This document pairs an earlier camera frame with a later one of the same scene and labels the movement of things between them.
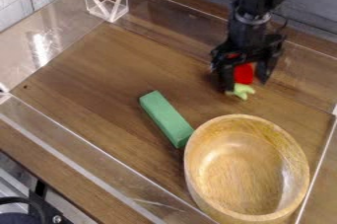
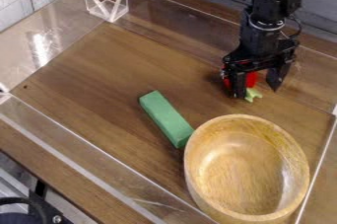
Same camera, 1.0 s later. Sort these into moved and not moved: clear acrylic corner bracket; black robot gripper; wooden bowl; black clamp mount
Moved: black robot gripper
Not moved: clear acrylic corner bracket; black clamp mount; wooden bowl
